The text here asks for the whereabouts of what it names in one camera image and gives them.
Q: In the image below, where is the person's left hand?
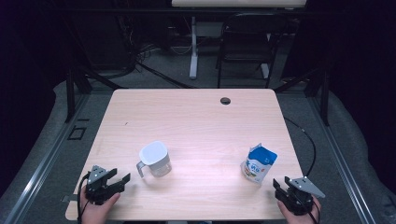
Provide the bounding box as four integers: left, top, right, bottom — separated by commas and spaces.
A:
79, 186, 121, 224

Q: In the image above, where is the person's right hand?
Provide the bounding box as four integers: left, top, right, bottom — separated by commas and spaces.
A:
276, 199, 322, 224

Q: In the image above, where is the thick black floor cable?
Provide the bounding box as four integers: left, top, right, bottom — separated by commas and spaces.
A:
135, 61, 195, 90

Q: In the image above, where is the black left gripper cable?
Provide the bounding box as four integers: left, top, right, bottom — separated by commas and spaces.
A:
77, 173, 92, 224

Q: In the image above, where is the white desk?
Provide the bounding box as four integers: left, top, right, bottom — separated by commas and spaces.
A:
171, 0, 308, 80

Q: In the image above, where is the clear plastic jug white lid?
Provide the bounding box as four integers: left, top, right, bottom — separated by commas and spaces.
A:
135, 140, 173, 179

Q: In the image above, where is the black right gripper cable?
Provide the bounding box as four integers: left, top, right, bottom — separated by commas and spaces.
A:
306, 199, 322, 224

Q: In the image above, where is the thin black floor cable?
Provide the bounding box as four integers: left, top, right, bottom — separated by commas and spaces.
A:
283, 117, 318, 178

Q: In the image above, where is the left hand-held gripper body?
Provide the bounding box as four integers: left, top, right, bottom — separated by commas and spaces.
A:
85, 164, 121, 206

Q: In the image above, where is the black folding chair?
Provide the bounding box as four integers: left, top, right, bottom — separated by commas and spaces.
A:
216, 12, 290, 90

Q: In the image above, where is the black metal frame stand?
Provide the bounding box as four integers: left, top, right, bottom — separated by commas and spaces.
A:
274, 60, 332, 127
64, 60, 126, 124

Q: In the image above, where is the aluminium floor rail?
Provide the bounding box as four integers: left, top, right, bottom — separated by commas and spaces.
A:
2, 92, 92, 224
307, 95, 377, 224

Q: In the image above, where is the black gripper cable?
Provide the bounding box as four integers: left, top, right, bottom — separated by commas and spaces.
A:
306, 199, 322, 224
77, 173, 92, 224

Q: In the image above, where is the blue white powder bag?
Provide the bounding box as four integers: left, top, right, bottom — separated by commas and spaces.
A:
240, 143, 278, 185

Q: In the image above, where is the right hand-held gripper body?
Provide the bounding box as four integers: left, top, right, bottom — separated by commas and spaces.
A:
280, 175, 327, 217

